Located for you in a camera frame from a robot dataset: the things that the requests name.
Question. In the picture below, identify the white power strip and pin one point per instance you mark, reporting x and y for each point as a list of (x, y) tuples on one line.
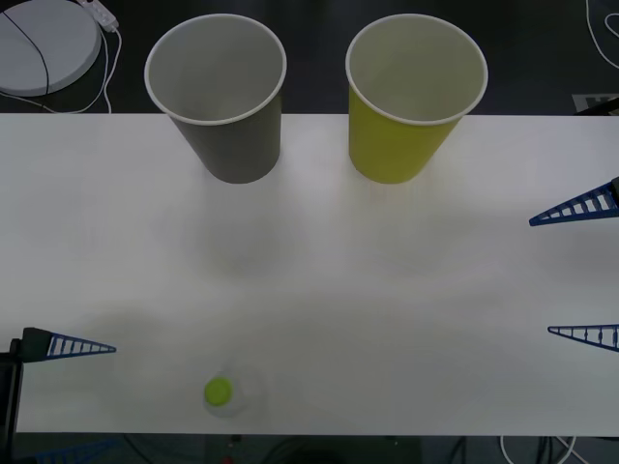
[(104, 14)]

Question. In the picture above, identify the round white disc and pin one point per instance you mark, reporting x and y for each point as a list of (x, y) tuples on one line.
[(63, 43)]

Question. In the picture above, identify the yellow-green plastic waste bin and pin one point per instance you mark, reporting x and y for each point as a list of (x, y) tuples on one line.
[(387, 150)]

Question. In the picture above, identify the clear plastic bottle green cap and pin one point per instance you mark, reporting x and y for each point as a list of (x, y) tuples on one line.
[(218, 390)]

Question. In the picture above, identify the grey plastic waste bin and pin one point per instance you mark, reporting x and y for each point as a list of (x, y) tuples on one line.
[(227, 145)]

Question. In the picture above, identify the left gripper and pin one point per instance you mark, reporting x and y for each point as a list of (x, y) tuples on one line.
[(9, 386)]

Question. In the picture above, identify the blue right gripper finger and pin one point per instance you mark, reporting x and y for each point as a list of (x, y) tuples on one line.
[(610, 209), (610, 338)]

